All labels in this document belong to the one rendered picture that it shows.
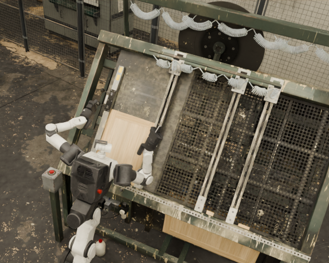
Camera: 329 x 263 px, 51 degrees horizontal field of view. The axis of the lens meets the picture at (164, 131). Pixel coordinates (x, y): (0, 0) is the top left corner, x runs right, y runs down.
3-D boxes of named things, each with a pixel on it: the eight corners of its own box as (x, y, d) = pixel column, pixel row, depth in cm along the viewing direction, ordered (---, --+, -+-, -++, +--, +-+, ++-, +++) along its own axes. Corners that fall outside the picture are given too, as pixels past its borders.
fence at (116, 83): (86, 167, 305) (84, 167, 302) (120, 66, 305) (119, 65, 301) (91, 169, 304) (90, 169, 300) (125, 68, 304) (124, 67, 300)
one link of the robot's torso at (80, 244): (85, 263, 266) (93, 214, 249) (66, 254, 270) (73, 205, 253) (95, 251, 280) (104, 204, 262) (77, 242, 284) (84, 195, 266)
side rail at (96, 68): (66, 158, 317) (60, 158, 306) (104, 45, 317) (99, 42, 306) (72, 160, 316) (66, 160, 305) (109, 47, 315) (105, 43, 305)
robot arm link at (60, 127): (67, 127, 281) (43, 133, 272) (67, 118, 275) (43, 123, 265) (72, 135, 275) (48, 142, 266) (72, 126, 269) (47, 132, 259)
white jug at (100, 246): (93, 254, 335) (93, 242, 323) (98, 246, 342) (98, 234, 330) (102, 258, 332) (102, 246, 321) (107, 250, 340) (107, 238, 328)
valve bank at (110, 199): (72, 208, 305) (71, 190, 291) (81, 198, 316) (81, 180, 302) (122, 230, 293) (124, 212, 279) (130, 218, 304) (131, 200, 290)
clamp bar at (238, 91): (192, 207, 281) (188, 212, 258) (238, 71, 281) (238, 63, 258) (204, 212, 279) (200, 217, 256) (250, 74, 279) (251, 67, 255)
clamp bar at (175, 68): (133, 184, 294) (124, 187, 271) (177, 54, 294) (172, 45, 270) (144, 189, 292) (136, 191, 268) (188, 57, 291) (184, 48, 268)
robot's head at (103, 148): (109, 157, 248) (112, 145, 246) (95, 154, 245) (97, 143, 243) (108, 153, 254) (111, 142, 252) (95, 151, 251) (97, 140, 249)
